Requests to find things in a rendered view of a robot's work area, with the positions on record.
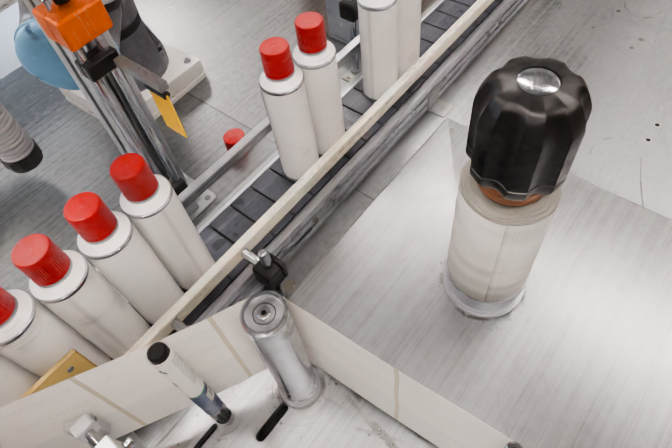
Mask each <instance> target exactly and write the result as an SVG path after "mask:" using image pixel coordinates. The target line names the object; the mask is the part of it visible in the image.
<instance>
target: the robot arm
mask: <svg viewBox="0 0 672 448"><path fill-rule="evenodd" d="M101 1H102V3H103V5H104V7H105V9H106V11H107V13H108V15H109V17H110V19H111V21H112V23H113V27H112V28H110V29H109V30H108V31H109V33H110V35H111V37H112V39H113V41H114V43H115V44H116V46H117V48H118V50H119V52H120V54H121V55H123V56H125V57H127V58H128V59H130V60H132V61H134V62H135V63H137V64H139V65H141V66H142V67H144V68H146V69H148V70H149V71H151V72H153V73H155V74H156V75H158V76H160V77H161V78H162V76H163V75H164V74H165V72H166V70H167V68H168V65H169V58H168V55H167V53H166V50H165V48H164V45H163V44H162V42H161V41H160V40H159V39H158V38H157V36H156V35H155V34H154V33H153V32H152V31H151V29H150V28H149V27H148V26H147V25H146V24H145V23H144V21H143V20H142V19H141V17H140V14H139V12H138V9H137V7H136V4H135V2H134V0H101ZM18 6H19V26H18V27H17V29H16V30H15V33H14V42H15V43H14V48H15V53H16V56H17V58H18V60H19V62H20V63H21V65H22V66H23V67H24V68H25V69H26V70H27V71H28V72H29V73H30V74H31V75H34V76H36V77H37V78H39V80H40V81H42V82H44V83H46V84H49V85H51V86H54V87H58V88H62V89H67V90H80V89H79V87H78V85H77V84H76V82H75V81H74V79H73V78H72V76H71V75H70V73H69V71H68V70H67V68H66V67H65V65H64V64H63V62H62V61H61V59H60V58H59V56H58V54H57V53H56V51H55V50H54V48H53V47H52V45H51V44H50V42H49V40H48V39H47V37H46V36H45V34H44V33H43V31H42V30H41V28H40V27H39V25H38V23H37V22H36V20H35V19H34V17H33V16H32V14H31V13H30V11H29V9H28V8H27V6H26V5H25V3H24V2H23V0H18ZM132 77H133V76H132ZM133 79H134V81H135V83H136V84H137V86H138V88H139V90H140V92H142V91H144V90H146V88H145V87H144V84H145V83H143V82H141V81H139V80H138V79H136V78H134V77H133Z"/></svg>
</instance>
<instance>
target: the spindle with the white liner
mask: <svg viewBox="0 0 672 448"><path fill-rule="evenodd" d="M591 111H592V101H591V96H590V92H589V89H588V87H587V84H586V82H585V80H584V79H583V77H581V76H580V75H577V74H575V73H574V72H572V71H571V70H570V69H569V68H568V67H567V65H566V63H564V62H562V61H560V60H557V59H554V58H550V57H549V58H533V57H529V56H520V57H516V58H512V59H510V60H508V61H507V62H506V63H505V65H504V66H503V67H502V68H499V69H497V70H494V71H492V72H491V73H490V74H489V75H488V76H487V77H486V78H485V79H484V80H483V82H482V83H481V85H480V86H479V88H478V90H477V92H476V94H475V97H474V101H473V105H472V112H471V118H470V125H469V131H468V138H467V144H466V154H467V156H468V157H469V158H470V160H469V161H468V162H467V163H466V164H465V166H464V167H463V169H462V171H461V173H460V176H459V186H458V194H457V198H456V203H455V213H454V219H453V224H452V231H451V240H450V245H449V251H448V254H447V257H446V264H445V267H444V271H443V285H444V288H445V291H446V293H447V295H448V297H449V298H450V299H451V301H452V302H453V303H454V304H455V305H456V306H457V307H459V308H460V309H461V310H463V311H465V312H467V313H469V314H471V315H474V316H478V317H497V316H501V315H504V314H506V313H508V312H510V311H511V310H512V309H514V308H515V307H516V306H517V304H518V303H519V302H520V300H521V298H522V295H523V292H524V288H525V286H526V283H527V281H528V277H529V273H530V271H531V268H532V265H533V262H534V260H535V258H536V256H537V254H538V252H539V249H540V247H541V244H542V241H543V239H544V237H545V235H546V232H547V230H548V228H549V226H550V223H551V220H552V217H553V215H554V213H555V211H556V209H557V207H558V205H559V203H560V200H561V186H562V185H563V184H564V182H565V181H566V178H567V176H568V174H569V171H570V169H571V166H572V164H573V162H574V159H575V157H576V154H577V152H578V149H579V147H580V145H581V142H582V140H583V137H584V135H585V132H586V124H587V121H588V119H589V116H590V114H591Z"/></svg>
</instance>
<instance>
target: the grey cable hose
mask: <svg viewBox="0 0 672 448"><path fill-rule="evenodd" d="M42 159H43V153H42V150H41V148H40V146H39V145H38V143H37V142H36V141H35V140H34V139H32V138H30V137H29V136H28V135H27V133H26V132H25V131H24V130H23V129H22V128H21V126H20V125H19V124H18V122H17V121H16V120H15V119H14V118H13V117H12V115H11V114H10V113H9V112H8V111H7V110H6V108H5V107H4V106H3V105H2V103H1V102H0V161H1V163H2V164H3V165H4V166H5V167H6V168H7V169H9V170H11V171H13V172H14V173H19V174H20V173H26V172H29V171H31V170H33V169H35V168H36V167H37V166H38V165H39V164H40V163H41V161H42Z"/></svg>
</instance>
